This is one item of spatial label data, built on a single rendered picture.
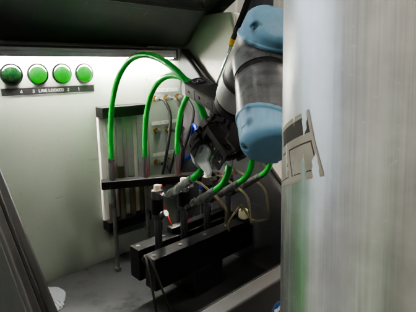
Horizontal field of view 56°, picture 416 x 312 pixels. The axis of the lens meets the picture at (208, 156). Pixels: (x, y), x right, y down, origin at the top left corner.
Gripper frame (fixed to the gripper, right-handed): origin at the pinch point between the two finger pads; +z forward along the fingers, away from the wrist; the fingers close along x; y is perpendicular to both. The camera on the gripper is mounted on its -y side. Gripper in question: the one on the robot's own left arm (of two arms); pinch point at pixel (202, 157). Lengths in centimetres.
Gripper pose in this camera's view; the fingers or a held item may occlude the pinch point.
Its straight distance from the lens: 77.2
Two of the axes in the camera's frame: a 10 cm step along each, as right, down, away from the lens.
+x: 8.3, -3.3, 4.5
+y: 5.1, 7.8, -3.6
